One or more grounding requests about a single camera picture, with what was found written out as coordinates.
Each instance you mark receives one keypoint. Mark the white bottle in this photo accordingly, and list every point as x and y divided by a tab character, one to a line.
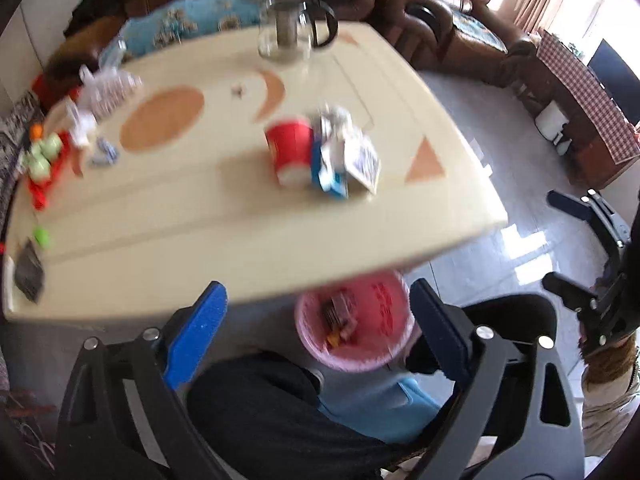
563	144

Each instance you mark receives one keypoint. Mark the gold snack wrapper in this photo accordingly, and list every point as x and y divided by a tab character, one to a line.
336	341

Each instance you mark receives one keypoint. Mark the person's left leg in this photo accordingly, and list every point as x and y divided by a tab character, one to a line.
280	420

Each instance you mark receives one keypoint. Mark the black clothing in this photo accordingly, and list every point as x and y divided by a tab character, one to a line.
95	10

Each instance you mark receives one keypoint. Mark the white round appliance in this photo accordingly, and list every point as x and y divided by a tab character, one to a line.
550	117

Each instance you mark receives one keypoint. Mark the small blue wrapper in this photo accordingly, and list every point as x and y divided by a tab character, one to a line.
105	152

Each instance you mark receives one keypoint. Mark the person's right forearm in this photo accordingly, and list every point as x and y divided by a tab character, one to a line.
607	400

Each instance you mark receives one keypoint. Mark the blue and white milk carton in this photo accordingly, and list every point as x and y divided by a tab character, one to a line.
327	180

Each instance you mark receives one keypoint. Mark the trash bin with pink bag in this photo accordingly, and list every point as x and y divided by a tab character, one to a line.
385	305

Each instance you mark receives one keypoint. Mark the brown snack packet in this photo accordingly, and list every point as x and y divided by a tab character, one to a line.
340	312

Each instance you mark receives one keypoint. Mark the red paper cup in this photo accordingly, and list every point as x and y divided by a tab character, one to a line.
290	145

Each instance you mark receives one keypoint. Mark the checkered cloth side table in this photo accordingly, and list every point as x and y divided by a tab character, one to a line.
595	162

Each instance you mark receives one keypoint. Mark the clear plastic bag of nuts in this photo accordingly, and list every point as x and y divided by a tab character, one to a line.
112	90

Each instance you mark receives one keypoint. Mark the window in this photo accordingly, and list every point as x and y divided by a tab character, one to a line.
585	5

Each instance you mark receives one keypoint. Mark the red checkered tablecloth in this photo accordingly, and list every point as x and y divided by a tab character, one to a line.
585	85

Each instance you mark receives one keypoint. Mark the red fruit tray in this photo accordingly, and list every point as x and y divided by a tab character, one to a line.
42	189

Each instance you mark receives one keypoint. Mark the orange fruit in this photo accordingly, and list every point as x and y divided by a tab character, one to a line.
35	132

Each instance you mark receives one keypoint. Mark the black and white patterned cloth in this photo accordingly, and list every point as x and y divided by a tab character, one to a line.
12	135

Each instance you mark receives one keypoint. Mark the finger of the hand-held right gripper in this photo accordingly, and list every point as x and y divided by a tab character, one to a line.
565	202
565	287

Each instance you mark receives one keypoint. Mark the dark brown small box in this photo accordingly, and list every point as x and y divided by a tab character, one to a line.
29	270

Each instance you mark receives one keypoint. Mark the small white plastic bag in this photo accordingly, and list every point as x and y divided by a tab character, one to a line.
80	125

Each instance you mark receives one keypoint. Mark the beige wooden table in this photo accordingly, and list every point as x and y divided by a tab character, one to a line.
250	240

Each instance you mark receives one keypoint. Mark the blue armchair seat mat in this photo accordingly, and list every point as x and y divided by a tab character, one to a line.
477	30

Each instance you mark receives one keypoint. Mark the black monitor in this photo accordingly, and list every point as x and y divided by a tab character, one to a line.
615	80

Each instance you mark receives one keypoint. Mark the green cup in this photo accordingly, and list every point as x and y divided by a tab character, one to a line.
52	145
37	166

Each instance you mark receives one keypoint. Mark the blue plastic stool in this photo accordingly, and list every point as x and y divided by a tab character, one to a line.
380	405

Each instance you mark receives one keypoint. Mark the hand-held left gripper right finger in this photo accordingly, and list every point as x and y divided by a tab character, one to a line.
440	330

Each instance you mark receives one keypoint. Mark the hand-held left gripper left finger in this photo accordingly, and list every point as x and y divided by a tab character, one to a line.
195	335

